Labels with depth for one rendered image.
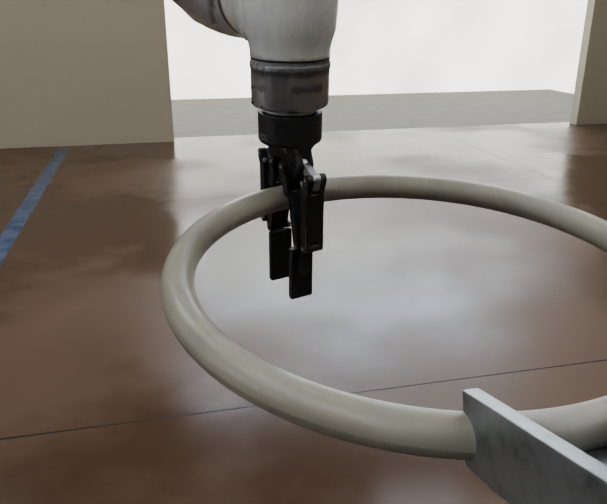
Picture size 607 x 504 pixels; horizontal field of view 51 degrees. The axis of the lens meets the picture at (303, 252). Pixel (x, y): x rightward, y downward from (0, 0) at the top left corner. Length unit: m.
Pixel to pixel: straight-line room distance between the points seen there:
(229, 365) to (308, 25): 0.38
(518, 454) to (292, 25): 0.47
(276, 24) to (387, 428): 0.43
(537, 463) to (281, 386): 0.17
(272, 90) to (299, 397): 0.38
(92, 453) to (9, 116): 4.80
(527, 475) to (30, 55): 6.12
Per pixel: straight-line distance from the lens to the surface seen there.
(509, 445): 0.38
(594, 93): 7.86
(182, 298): 0.53
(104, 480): 1.85
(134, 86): 6.26
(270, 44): 0.69
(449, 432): 0.41
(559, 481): 0.34
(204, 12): 0.81
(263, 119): 0.73
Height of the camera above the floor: 1.15
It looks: 21 degrees down
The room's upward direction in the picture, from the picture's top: straight up
